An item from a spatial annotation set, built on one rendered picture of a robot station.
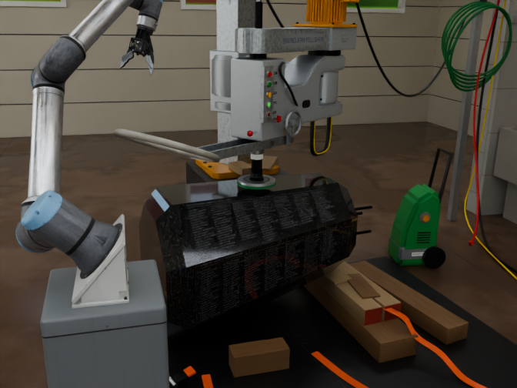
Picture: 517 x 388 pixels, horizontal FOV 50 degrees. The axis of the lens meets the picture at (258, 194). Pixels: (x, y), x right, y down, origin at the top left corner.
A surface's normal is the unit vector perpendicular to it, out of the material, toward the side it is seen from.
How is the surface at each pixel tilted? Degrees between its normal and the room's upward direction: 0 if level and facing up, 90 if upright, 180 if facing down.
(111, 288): 90
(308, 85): 90
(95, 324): 90
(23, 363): 0
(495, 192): 90
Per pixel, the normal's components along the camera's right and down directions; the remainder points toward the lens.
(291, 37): 0.79, 0.20
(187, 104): 0.26, 0.29
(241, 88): -0.62, 0.23
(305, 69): -0.39, -0.58
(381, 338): 0.01, -0.95
